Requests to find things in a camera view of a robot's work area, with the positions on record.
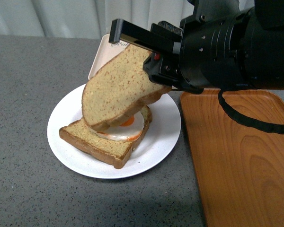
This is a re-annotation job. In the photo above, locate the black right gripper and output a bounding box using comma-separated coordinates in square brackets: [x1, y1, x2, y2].
[108, 15, 246, 92]

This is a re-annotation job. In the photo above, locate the bread slice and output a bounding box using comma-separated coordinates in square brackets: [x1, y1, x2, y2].
[59, 106, 152, 169]
[81, 44, 172, 131]

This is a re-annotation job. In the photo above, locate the white round plate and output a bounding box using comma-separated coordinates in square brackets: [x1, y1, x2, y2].
[47, 86, 181, 179]

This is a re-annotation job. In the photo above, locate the pink bunny tray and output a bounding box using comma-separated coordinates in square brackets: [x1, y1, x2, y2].
[88, 34, 129, 80]

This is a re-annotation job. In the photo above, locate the fried egg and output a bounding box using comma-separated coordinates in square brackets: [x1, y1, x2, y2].
[94, 112, 144, 141]

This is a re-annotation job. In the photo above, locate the grey curtain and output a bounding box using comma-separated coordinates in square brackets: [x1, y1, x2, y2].
[0, 0, 254, 40]

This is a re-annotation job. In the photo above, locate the wooden brown tray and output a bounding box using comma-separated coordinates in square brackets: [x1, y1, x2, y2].
[180, 89, 284, 227]

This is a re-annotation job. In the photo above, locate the black cable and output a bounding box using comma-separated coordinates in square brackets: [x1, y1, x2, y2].
[217, 87, 284, 135]

